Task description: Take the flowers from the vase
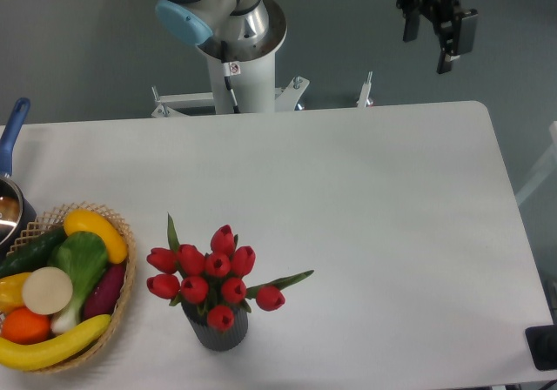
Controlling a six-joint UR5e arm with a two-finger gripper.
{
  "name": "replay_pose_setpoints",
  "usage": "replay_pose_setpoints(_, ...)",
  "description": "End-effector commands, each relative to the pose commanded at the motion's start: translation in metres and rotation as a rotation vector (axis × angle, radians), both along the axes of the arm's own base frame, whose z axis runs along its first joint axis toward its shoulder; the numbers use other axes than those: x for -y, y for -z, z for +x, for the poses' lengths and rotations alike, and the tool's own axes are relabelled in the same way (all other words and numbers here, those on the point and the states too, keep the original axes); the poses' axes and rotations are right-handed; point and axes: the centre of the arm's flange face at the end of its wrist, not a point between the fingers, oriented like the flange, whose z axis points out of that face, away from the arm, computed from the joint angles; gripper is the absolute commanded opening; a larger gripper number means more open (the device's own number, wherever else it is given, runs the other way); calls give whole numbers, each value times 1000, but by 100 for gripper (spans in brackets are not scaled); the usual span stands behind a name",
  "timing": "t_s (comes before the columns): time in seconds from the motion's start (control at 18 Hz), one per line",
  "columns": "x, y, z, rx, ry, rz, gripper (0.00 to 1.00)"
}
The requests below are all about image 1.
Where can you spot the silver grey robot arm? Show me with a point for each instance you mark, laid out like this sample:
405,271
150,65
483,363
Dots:
193,22

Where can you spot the black device at edge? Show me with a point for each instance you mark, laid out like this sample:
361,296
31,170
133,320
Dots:
541,341

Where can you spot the green cucumber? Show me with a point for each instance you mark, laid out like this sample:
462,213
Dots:
34,254

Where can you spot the yellow bell pepper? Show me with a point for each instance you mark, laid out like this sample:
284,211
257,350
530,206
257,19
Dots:
11,291

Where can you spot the green bok choy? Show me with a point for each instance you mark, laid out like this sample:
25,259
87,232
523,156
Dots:
83,257

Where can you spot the red tulip bouquet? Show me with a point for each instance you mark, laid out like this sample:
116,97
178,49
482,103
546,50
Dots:
212,284

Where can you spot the dark grey ribbed vase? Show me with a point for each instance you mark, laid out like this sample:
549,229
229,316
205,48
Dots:
210,337

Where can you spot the woven wicker basket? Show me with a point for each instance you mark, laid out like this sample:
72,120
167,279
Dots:
55,218

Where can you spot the blue handled saucepan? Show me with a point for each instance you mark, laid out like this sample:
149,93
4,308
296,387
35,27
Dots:
16,211

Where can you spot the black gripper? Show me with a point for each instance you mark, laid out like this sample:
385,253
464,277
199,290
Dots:
456,34

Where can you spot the yellow banana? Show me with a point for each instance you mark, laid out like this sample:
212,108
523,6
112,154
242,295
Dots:
51,352

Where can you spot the yellow squash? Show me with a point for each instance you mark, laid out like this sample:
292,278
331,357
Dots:
82,220

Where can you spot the purple sweet potato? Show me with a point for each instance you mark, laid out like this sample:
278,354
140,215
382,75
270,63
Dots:
104,296

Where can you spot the orange fruit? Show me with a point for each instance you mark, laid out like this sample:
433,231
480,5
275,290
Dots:
22,326

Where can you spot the beige round disc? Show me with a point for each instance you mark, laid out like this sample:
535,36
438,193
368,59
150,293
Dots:
47,290

